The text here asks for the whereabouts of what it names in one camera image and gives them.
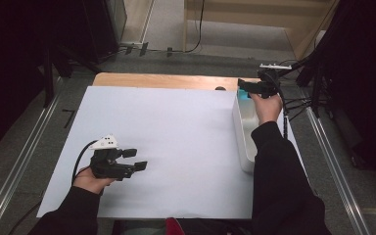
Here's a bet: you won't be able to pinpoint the black hanging cable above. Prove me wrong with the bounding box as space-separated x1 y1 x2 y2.
184 0 207 54

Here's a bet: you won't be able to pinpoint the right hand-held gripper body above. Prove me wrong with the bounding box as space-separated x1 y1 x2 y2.
253 63 294 100

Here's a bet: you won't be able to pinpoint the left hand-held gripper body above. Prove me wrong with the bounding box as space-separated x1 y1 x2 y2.
89 133 137 182

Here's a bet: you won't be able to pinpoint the metal floor rail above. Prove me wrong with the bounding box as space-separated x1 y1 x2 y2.
305 107 372 235
0 94 62 235

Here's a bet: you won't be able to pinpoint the dark curtain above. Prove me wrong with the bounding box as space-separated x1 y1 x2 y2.
0 0 51 159
319 0 376 184

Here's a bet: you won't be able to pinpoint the black floor cables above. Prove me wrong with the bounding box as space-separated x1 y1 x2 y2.
283 96 314 122

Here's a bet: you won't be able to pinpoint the black metal stand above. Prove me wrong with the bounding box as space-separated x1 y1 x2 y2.
41 45 103 109
278 55 328 119

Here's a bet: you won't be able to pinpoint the dark cabinet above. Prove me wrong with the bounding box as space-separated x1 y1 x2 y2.
81 0 128 64

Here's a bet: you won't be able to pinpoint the right hand-held gripper cable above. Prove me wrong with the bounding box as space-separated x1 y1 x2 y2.
266 70 290 140

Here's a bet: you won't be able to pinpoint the person's left hand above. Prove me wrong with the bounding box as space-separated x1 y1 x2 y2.
72 165 116 196

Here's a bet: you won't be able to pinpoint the wooden table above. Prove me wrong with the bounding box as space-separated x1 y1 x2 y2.
92 71 262 93

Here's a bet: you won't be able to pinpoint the pale wooden shelf frame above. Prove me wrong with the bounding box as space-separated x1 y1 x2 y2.
182 0 341 62

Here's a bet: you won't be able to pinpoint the left hand-held gripper cable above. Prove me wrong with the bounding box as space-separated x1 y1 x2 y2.
70 140 99 186

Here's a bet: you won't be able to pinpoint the person's right hand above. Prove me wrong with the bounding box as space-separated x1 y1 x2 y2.
249 92 284 127

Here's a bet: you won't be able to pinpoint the red cloth piece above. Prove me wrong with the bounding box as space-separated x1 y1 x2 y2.
164 217 187 235

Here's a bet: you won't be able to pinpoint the white rectangular bin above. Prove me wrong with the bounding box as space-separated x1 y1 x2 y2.
231 90 262 174

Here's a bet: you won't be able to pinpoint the white board sheet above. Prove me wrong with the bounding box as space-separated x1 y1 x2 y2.
36 85 307 220

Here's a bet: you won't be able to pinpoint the hand-held gripper cable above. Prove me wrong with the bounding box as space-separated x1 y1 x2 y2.
266 70 290 140
70 140 99 186

